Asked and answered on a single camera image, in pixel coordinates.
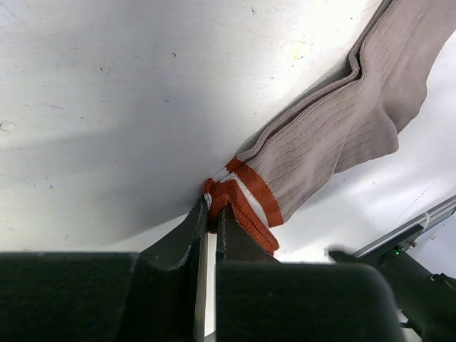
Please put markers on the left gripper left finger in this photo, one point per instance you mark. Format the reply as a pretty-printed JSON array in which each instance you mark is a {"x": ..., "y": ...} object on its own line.
[{"x": 157, "y": 294}]

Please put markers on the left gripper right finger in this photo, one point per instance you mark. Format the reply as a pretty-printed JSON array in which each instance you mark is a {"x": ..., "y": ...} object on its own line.
[{"x": 259, "y": 298}]

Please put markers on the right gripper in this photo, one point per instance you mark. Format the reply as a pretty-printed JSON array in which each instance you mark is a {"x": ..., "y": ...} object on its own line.
[{"x": 426, "y": 300}]

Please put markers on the taupe sock red striped cuff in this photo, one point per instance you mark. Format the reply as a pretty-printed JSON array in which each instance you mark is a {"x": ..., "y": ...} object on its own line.
[{"x": 348, "y": 122}]

